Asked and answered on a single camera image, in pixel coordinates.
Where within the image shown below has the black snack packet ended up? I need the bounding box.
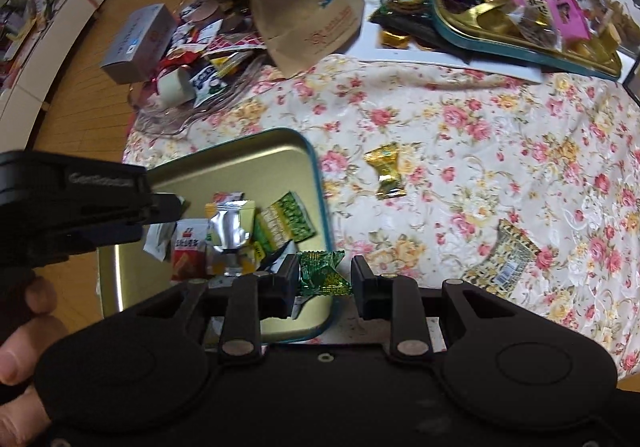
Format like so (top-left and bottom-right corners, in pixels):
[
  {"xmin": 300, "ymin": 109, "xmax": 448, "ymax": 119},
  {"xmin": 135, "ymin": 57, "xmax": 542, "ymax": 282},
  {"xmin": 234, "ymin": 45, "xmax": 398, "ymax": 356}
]
[{"xmin": 370, "ymin": 10, "xmax": 436, "ymax": 35}]

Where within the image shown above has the small white snack packet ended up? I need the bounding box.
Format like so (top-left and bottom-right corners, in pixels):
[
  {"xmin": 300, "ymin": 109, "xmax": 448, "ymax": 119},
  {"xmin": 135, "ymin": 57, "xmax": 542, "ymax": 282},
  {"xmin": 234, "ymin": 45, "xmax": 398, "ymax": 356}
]
[{"xmin": 144, "ymin": 222, "xmax": 187, "ymax": 262}]

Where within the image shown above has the green candy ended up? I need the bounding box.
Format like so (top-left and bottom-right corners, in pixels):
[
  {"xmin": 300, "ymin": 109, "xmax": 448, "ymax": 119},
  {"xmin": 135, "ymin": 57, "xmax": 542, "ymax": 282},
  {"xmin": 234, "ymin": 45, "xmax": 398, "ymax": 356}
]
[{"xmin": 296, "ymin": 250, "xmax": 352, "ymax": 298}]

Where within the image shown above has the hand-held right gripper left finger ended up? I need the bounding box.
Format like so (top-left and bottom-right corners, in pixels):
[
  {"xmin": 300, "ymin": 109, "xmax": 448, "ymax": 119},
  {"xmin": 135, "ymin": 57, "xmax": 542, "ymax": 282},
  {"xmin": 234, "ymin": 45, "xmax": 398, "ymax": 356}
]
[{"xmin": 135, "ymin": 254, "xmax": 301, "ymax": 360}]

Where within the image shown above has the pile of assorted snack packets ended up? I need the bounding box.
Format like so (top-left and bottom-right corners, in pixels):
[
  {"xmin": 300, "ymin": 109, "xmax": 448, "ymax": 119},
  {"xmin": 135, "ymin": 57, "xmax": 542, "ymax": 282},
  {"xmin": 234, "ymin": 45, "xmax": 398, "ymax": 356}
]
[{"xmin": 170, "ymin": 2, "xmax": 271, "ymax": 105}]

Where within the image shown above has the person's left hand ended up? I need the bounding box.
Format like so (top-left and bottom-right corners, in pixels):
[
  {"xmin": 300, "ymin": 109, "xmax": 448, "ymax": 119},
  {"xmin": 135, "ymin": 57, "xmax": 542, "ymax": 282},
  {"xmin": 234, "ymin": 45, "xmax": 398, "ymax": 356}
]
[{"xmin": 0, "ymin": 276, "xmax": 69, "ymax": 435}]

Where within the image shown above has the green white snack packet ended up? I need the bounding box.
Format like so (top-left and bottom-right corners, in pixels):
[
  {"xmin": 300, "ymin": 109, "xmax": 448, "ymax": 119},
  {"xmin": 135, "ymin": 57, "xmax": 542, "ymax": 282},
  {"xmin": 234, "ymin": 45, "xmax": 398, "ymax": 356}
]
[{"xmin": 255, "ymin": 191, "xmax": 317, "ymax": 253}]

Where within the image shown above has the small gold candy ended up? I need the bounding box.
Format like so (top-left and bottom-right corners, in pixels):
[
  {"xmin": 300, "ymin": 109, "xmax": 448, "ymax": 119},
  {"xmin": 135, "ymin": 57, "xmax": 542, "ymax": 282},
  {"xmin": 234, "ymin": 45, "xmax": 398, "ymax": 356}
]
[{"xmin": 382, "ymin": 28, "xmax": 414, "ymax": 49}]

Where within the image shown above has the floral tablecloth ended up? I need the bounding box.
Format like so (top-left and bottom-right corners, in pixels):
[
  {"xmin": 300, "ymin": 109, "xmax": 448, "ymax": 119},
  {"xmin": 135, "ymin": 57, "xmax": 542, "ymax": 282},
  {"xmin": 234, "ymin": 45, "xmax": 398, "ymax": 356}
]
[{"xmin": 122, "ymin": 54, "xmax": 640, "ymax": 378}]

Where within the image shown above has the gold wrapped candy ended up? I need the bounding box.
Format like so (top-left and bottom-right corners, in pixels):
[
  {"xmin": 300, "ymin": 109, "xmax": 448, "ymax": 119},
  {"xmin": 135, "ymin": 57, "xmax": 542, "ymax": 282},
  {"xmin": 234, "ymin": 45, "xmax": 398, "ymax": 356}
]
[{"xmin": 363, "ymin": 142, "xmax": 407, "ymax": 201}]

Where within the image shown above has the white paper sheet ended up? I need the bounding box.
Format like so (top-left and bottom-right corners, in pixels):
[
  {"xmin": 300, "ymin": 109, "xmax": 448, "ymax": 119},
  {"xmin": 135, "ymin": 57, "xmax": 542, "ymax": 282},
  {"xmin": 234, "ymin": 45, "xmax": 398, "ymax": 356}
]
[{"xmin": 360, "ymin": 17, "xmax": 546, "ymax": 85}]

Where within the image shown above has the pink snack packet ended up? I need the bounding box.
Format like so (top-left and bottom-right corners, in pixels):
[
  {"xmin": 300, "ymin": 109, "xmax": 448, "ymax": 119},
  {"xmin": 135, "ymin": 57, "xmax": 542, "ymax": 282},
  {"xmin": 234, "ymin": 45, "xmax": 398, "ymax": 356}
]
[{"xmin": 510, "ymin": 0, "xmax": 592, "ymax": 44}]

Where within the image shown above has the red orange snack packet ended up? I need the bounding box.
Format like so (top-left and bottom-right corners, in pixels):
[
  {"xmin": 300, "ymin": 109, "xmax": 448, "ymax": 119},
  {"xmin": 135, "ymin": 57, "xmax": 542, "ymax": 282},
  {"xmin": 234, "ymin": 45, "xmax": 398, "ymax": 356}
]
[{"xmin": 171, "ymin": 221, "xmax": 210, "ymax": 282}]

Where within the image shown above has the clear packet of dried fruit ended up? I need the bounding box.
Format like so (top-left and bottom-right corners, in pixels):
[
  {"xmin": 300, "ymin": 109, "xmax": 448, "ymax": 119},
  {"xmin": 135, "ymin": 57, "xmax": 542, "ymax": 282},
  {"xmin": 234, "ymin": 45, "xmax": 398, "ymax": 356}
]
[{"xmin": 515, "ymin": 10, "xmax": 563, "ymax": 50}]

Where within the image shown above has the glass dish of snacks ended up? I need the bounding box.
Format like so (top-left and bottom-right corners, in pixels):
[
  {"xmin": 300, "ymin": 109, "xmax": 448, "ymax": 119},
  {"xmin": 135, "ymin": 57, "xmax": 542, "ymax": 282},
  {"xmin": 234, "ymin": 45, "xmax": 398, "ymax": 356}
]
[{"xmin": 127, "ymin": 57, "xmax": 281, "ymax": 138}]

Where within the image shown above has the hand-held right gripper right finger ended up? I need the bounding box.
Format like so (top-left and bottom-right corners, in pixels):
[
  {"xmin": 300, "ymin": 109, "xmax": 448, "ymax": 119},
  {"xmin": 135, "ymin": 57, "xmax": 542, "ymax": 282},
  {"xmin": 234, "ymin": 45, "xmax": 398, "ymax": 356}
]
[{"xmin": 350, "ymin": 254, "xmax": 511, "ymax": 363}]

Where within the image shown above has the silver foil packet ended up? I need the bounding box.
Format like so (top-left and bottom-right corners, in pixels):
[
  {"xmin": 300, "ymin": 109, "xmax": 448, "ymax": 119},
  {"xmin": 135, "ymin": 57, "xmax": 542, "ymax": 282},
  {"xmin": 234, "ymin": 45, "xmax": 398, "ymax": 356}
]
[{"xmin": 206, "ymin": 200, "xmax": 257, "ymax": 254}]

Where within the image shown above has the brown paper bag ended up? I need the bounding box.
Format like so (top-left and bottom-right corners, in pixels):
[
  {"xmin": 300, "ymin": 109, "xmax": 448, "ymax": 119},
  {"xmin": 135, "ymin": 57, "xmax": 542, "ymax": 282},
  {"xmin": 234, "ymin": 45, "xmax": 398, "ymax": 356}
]
[{"xmin": 250, "ymin": 0, "xmax": 366, "ymax": 78}]

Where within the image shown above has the teal gold snack tray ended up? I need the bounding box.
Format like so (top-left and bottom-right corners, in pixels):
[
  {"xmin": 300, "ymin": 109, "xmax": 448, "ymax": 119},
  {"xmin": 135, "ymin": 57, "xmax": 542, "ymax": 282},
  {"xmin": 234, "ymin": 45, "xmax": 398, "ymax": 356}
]
[{"xmin": 429, "ymin": 0, "xmax": 623, "ymax": 81}]

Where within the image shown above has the black yellow checkered packet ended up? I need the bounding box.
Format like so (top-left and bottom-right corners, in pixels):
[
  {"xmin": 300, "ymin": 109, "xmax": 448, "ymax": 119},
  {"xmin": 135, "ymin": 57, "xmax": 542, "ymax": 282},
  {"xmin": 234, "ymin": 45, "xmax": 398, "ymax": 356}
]
[{"xmin": 461, "ymin": 218, "xmax": 542, "ymax": 299}]

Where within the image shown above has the teal tin with gold inside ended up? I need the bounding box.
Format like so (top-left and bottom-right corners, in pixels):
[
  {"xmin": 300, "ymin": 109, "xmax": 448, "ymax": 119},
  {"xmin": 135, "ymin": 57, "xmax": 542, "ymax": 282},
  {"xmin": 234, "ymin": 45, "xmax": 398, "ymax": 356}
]
[{"xmin": 97, "ymin": 127, "xmax": 337, "ymax": 344}]

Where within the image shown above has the yellow snack packet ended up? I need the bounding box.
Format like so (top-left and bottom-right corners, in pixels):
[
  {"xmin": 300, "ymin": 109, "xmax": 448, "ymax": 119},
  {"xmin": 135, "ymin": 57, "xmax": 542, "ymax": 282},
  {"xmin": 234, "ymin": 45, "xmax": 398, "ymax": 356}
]
[{"xmin": 212, "ymin": 191, "xmax": 268, "ymax": 275}]

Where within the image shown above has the grey cardboard box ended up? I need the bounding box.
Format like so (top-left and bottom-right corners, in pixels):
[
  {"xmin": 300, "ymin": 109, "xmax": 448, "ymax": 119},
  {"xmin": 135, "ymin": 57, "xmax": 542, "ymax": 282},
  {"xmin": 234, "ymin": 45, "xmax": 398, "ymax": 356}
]
[{"xmin": 100, "ymin": 4, "xmax": 177, "ymax": 84}]

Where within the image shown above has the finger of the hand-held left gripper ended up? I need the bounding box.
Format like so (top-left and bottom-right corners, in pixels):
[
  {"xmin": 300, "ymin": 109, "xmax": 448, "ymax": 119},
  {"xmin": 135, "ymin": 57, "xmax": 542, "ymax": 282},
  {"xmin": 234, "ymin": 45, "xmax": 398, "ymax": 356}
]
[{"xmin": 145, "ymin": 194, "xmax": 185, "ymax": 228}]

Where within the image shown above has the white tape roll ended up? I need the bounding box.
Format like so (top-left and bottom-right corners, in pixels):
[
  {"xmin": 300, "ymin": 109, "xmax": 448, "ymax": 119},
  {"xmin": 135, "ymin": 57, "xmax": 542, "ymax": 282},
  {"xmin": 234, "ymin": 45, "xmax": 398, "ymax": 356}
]
[{"xmin": 156, "ymin": 66, "xmax": 197, "ymax": 106}]

